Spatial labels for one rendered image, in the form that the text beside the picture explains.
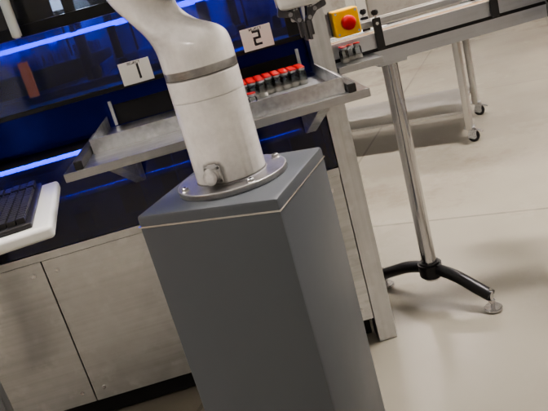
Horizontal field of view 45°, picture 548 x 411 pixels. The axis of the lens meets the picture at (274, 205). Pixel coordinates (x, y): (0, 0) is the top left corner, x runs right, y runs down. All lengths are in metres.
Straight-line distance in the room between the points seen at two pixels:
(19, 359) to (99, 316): 0.28
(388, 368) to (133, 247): 0.84
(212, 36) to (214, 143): 0.16
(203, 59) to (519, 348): 1.37
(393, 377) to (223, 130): 1.17
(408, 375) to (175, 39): 1.30
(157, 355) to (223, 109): 1.21
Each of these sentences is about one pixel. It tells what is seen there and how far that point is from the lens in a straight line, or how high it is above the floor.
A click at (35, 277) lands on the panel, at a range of 2.04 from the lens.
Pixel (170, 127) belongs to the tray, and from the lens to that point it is 1.60.
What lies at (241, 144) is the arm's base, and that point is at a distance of 1.05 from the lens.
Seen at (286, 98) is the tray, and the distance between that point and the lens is 1.49.
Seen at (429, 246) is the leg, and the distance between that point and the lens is 2.26.
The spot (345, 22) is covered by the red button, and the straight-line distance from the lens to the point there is 1.85.
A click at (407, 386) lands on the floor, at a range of 1.97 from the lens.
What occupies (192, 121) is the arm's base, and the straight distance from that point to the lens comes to 1.05.
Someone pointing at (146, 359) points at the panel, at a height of 0.18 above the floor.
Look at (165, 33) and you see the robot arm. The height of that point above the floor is 1.12.
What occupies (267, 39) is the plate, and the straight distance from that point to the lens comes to 1.85.
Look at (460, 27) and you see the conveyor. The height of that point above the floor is 0.88.
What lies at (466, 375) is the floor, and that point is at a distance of 1.98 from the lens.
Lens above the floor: 1.15
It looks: 18 degrees down
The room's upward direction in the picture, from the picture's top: 15 degrees counter-clockwise
